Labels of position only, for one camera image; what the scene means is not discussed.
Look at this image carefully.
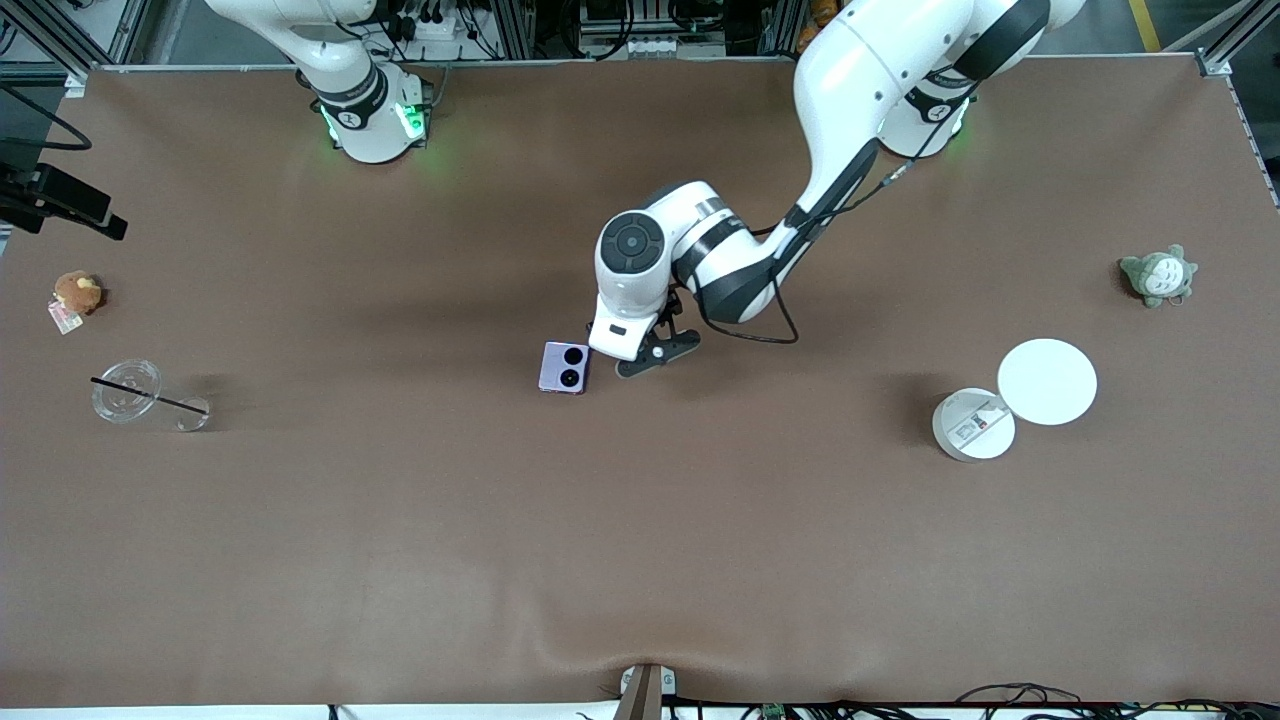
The purple flip phone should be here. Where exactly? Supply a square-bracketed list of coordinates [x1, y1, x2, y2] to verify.
[538, 341, 592, 396]

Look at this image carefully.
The orange lumpy items pile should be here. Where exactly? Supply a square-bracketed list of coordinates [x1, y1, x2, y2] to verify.
[796, 0, 843, 57]

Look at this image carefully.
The grey green Totoro plush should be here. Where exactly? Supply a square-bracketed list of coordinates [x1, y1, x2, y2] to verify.
[1118, 244, 1200, 310]

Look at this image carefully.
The white power strip with plugs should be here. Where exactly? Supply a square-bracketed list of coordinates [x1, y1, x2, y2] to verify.
[392, 3, 473, 47]

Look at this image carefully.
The brown plush toy with tag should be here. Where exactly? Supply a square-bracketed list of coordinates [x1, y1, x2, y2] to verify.
[47, 270, 105, 336]

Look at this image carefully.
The brown table cover mat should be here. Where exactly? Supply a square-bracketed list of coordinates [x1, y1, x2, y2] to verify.
[0, 55, 1280, 707]

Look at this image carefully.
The black drinking straw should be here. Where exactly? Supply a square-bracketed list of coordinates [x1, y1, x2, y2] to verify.
[90, 376, 210, 414]

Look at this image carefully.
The clear plastic cup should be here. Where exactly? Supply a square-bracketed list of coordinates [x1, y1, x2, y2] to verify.
[91, 359, 212, 434]

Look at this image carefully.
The aluminium frame profile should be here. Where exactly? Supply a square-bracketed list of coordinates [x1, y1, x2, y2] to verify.
[1165, 0, 1280, 77]
[0, 0, 151, 77]
[495, 0, 538, 59]
[762, 0, 807, 57]

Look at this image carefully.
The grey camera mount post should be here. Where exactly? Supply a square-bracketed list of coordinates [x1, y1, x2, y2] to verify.
[612, 663, 679, 720]

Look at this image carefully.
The black floor cable bundle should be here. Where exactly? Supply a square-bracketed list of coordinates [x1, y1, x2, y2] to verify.
[950, 682, 1280, 720]

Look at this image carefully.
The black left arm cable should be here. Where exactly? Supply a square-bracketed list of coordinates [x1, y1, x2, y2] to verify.
[695, 80, 986, 347]

